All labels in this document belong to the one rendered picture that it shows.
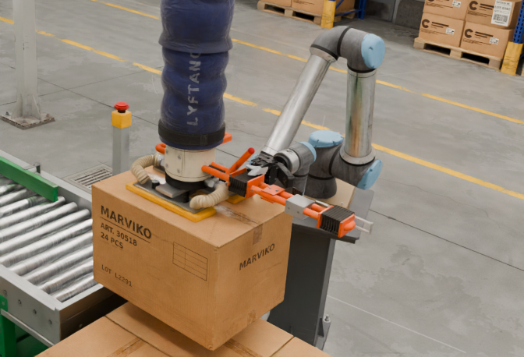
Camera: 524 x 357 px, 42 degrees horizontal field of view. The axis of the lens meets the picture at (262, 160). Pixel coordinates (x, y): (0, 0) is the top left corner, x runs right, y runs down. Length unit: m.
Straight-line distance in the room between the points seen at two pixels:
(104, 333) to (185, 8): 1.21
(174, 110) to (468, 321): 2.29
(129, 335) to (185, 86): 0.96
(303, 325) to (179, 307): 1.14
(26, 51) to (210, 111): 3.66
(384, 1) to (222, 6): 9.18
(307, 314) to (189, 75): 1.56
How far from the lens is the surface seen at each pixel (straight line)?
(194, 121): 2.20
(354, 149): 2.83
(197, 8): 2.10
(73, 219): 3.32
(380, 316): 3.79
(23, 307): 2.82
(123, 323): 2.65
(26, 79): 5.82
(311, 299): 3.28
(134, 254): 2.42
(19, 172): 3.60
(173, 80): 2.18
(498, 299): 4.21
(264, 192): 2.14
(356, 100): 2.67
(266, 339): 2.61
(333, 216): 2.02
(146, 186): 2.40
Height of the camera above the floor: 2.16
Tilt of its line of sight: 24 degrees down
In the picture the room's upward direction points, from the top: 6 degrees clockwise
